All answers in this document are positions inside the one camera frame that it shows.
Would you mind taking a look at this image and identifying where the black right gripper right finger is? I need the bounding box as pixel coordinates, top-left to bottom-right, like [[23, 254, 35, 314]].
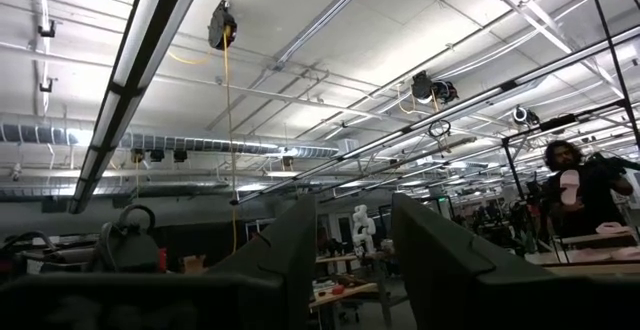
[[391, 192, 497, 330]]

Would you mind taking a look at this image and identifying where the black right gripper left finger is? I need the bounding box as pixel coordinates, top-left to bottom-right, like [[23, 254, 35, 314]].
[[207, 194, 319, 330]]

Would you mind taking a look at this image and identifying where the background wooden table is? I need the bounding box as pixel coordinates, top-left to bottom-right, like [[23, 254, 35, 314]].
[[308, 280, 381, 314]]

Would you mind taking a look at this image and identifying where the white humanoid robot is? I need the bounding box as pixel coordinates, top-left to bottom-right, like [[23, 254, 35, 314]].
[[351, 203, 378, 257]]

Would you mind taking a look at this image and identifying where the pink slide sandal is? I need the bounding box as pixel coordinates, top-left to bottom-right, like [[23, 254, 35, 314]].
[[558, 169, 581, 206], [594, 222, 635, 236]]

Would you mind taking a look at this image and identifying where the person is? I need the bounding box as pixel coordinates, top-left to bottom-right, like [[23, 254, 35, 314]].
[[542, 139, 637, 239]]

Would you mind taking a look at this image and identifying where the long ceiling light bar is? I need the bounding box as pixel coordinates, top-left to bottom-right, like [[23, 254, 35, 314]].
[[68, 0, 211, 215]]

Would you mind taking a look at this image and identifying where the black hanging cable loop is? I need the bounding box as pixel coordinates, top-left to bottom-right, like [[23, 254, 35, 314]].
[[427, 118, 452, 139]]

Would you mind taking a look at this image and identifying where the silver ceiling air duct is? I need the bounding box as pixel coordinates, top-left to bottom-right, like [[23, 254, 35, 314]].
[[0, 119, 346, 160]]

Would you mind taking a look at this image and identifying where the black ceiling cable reel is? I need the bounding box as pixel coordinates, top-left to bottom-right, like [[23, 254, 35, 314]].
[[410, 69, 459, 105], [207, 0, 239, 51], [512, 104, 541, 127]]

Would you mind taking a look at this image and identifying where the black metal station frame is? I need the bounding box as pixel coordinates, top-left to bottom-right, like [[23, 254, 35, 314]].
[[501, 0, 640, 201]]

